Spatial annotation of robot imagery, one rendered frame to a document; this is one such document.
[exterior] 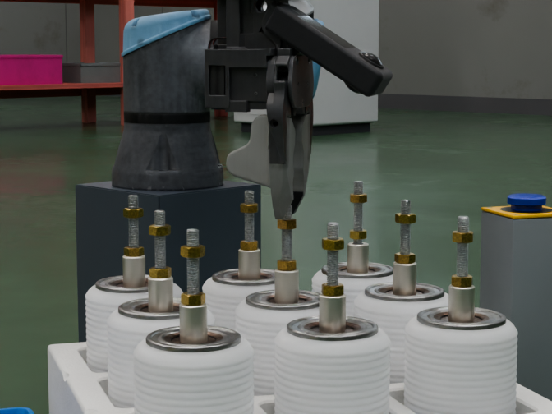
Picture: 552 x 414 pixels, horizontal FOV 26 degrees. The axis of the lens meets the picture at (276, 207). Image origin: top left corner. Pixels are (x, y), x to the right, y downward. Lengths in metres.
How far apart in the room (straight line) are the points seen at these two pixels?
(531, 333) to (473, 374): 0.27
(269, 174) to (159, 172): 0.51
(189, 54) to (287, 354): 0.67
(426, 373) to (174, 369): 0.22
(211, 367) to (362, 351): 0.12
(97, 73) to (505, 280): 6.50
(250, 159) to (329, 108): 5.77
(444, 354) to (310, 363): 0.12
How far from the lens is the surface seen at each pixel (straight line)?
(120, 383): 1.06
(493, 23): 9.40
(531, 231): 1.24
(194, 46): 1.56
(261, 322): 1.06
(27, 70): 7.34
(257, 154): 1.06
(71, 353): 1.22
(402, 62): 9.93
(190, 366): 0.92
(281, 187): 1.05
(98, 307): 1.16
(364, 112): 7.03
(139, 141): 1.57
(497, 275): 1.27
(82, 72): 7.59
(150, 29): 1.56
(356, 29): 6.97
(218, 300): 1.18
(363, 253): 1.24
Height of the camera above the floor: 0.48
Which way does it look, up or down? 7 degrees down
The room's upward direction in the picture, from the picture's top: straight up
